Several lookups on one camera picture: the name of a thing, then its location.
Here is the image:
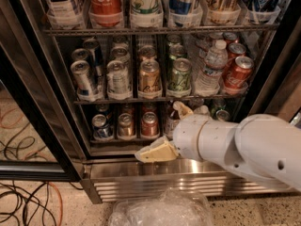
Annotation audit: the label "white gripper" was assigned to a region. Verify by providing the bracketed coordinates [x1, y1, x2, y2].
[135, 101, 212, 163]

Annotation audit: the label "blue pepsi can front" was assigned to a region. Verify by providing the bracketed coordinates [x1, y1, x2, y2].
[91, 114, 113, 139]

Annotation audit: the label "blue pepsi can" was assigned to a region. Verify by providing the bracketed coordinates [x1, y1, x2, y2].
[91, 114, 113, 139]
[96, 104, 113, 122]

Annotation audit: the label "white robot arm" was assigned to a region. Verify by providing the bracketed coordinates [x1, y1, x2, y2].
[135, 102, 301, 191]

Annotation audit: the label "red can bottom shelf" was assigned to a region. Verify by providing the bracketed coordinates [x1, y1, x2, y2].
[141, 112, 159, 137]

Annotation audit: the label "clear water bottle bottom shelf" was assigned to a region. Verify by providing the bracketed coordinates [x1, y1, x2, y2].
[194, 105, 210, 116]

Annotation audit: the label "clear water bottle shelf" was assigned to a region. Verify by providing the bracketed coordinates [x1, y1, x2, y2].
[194, 105, 210, 116]
[195, 40, 228, 97]

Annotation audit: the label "green can middle shelf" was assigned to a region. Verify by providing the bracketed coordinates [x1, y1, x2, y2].
[166, 57, 192, 98]

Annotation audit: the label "green can shelf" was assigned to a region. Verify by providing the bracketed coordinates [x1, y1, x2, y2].
[166, 57, 192, 98]
[215, 109, 230, 121]

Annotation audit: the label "gold can bottom shelf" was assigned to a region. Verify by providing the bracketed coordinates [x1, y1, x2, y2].
[118, 113, 135, 137]

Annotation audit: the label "gold can shelf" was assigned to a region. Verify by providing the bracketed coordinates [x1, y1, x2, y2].
[204, 0, 241, 25]
[138, 59, 161, 99]
[118, 113, 135, 137]

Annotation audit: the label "green can bottom shelf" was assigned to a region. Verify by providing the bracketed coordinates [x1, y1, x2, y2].
[215, 109, 230, 121]

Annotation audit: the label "gold can middle shelf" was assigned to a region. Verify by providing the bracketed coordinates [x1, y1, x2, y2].
[138, 59, 161, 99]

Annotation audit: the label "clear water bottle middle shelf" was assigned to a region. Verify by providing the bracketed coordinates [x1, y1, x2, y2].
[195, 40, 228, 97]

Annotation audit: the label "blue pepsi can behind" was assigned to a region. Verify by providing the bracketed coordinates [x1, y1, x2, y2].
[96, 104, 113, 122]

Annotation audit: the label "white can middle shelf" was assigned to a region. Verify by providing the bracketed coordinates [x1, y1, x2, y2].
[106, 60, 131, 100]

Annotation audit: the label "stainless fridge base grille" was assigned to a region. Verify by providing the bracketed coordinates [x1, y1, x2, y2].
[81, 157, 296, 203]

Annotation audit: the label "red coca-cola can front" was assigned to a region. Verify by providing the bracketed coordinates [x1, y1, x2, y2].
[223, 56, 254, 95]

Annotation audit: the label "red coca-cola can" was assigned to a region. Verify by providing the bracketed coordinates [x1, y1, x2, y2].
[223, 42, 246, 76]
[223, 56, 254, 95]

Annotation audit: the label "silver blue can middle shelf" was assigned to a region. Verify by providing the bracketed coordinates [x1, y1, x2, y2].
[71, 60, 98, 102]

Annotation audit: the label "dark blue can middle shelf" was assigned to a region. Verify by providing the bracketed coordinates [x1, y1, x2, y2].
[83, 38, 103, 76]

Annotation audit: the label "dark blue can shelf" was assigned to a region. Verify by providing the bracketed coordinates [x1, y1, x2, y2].
[242, 0, 278, 24]
[83, 38, 103, 76]

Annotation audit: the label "green white bottle top shelf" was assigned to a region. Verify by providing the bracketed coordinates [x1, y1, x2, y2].
[130, 0, 163, 28]

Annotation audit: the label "blue bottle top shelf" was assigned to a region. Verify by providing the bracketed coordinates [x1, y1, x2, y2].
[167, 0, 202, 27]

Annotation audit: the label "left glass fridge door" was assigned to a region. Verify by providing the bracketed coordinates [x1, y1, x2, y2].
[0, 0, 84, 182]

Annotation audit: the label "glass fridge door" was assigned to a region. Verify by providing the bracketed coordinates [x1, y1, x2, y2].
[0, 0, 84, 182]
[248, 18, 301, 122]

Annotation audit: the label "gold can top shelf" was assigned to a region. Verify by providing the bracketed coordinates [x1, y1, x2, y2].
[204, 0, 241, 25]

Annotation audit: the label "right glass fridge door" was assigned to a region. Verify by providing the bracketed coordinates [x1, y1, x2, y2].
[248, 18, 301, 122]

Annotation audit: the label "red coca-cola bottle top shelf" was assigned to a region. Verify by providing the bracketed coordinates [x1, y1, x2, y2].
[90, 0, 121, 27]

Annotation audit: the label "dark blue can top shelf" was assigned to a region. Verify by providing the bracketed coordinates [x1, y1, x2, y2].
[242, 0, 278, 24]

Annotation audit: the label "white tea carton top shelf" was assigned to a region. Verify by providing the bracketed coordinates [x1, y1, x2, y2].
[45, 0, 85, 29]

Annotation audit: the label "brown drink bottle white cap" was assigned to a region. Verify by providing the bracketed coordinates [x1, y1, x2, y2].
[164, 101, 182, 138]

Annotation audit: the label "clear plastic bag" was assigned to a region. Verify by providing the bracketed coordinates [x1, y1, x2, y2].
[108, 188, 214, 226]

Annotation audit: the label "orange floor cable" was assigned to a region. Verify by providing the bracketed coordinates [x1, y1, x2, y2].
[43, 181, 64, 226]

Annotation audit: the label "black floor cables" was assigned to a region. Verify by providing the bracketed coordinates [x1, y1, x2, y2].
[0, 180, 59, 226]

